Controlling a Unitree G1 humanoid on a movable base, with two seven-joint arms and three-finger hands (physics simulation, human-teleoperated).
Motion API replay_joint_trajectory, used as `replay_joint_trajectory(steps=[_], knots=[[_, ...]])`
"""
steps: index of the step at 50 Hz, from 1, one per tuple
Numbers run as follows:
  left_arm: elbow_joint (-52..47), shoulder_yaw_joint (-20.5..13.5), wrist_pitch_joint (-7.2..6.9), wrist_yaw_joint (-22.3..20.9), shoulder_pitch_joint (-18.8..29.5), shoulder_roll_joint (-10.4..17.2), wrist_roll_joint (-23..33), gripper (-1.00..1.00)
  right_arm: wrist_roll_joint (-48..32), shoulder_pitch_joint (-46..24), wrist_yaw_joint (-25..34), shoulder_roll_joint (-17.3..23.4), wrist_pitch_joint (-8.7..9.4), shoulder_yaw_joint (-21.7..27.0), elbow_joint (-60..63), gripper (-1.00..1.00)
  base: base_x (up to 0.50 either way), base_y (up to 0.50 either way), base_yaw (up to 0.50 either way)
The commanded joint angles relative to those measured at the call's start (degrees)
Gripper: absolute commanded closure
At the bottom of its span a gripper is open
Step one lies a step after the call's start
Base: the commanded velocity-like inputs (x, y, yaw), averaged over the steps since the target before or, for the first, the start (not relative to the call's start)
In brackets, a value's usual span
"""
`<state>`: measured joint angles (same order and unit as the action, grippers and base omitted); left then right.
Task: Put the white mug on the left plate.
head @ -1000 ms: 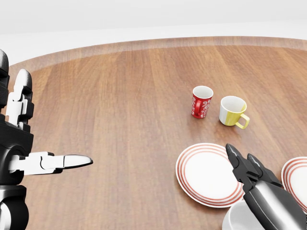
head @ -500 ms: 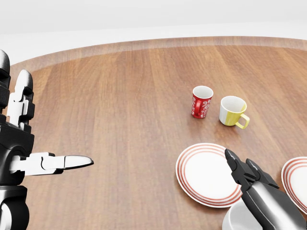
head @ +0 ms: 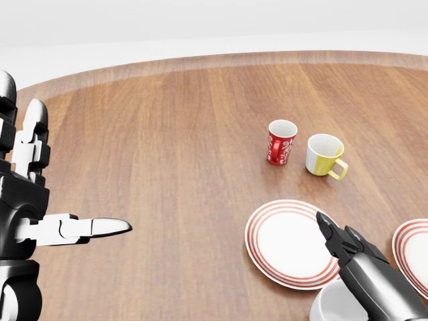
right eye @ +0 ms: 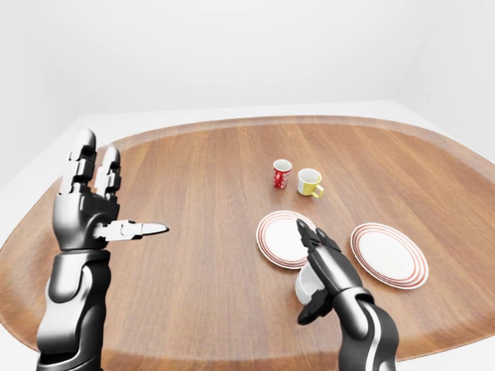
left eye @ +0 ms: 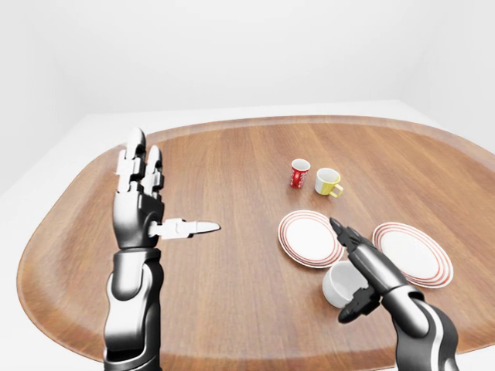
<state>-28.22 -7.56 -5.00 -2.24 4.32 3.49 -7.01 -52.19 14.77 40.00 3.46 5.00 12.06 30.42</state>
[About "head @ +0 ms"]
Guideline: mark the white and yellow mug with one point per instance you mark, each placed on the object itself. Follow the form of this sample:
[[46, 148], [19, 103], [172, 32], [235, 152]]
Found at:
[[321, 160]]

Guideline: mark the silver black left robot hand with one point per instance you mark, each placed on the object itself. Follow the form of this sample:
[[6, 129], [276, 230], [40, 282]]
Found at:
[[20, 204]]

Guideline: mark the white plate with red rings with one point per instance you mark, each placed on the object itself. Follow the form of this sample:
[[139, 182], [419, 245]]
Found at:
[[287, 244], [416, 254]]

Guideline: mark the plain white mug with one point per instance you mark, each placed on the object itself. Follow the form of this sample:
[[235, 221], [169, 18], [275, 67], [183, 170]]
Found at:
[[329, 301]]

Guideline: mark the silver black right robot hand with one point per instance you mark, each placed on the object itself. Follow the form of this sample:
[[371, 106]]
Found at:
[[374, 284]]

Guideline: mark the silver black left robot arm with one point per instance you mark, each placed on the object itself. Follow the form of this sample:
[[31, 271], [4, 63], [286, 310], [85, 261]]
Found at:
[[18, 287]]

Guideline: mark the red patterned mug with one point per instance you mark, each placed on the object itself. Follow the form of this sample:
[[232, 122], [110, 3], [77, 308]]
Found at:
[[279, 147]]

